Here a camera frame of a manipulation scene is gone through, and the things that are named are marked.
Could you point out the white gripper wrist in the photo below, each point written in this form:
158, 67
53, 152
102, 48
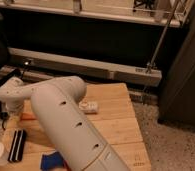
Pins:
14, 107

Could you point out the grey baseboard rail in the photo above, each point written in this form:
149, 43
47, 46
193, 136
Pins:
130, 74

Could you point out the dark cabinet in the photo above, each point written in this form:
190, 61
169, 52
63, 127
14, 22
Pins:
177, 95

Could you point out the metal pole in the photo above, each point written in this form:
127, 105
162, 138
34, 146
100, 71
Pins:
150, 65

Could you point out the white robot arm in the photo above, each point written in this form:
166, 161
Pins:
55, 105

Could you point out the white plastic bottle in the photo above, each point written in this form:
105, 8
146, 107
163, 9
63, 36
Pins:
89, 107

